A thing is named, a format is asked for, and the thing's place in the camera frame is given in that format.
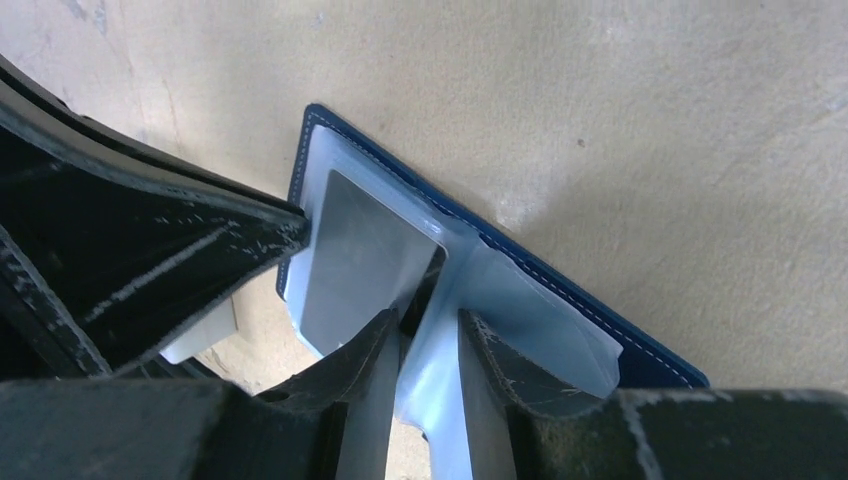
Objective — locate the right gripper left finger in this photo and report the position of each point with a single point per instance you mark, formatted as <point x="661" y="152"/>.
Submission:
<point x="333" y="420"/>

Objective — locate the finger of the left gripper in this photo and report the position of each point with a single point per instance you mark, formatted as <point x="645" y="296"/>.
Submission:
<point x="111" y="249"/>

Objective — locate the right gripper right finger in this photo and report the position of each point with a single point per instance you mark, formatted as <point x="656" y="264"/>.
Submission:
<point x="505" y="397"/>

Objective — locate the grey credit card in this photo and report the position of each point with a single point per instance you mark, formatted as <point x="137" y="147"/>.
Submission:
<point x="362" y="258"/>

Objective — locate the blue card holder wallet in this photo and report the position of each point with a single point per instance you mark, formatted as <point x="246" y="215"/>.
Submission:
<point x="533" y="307"/>

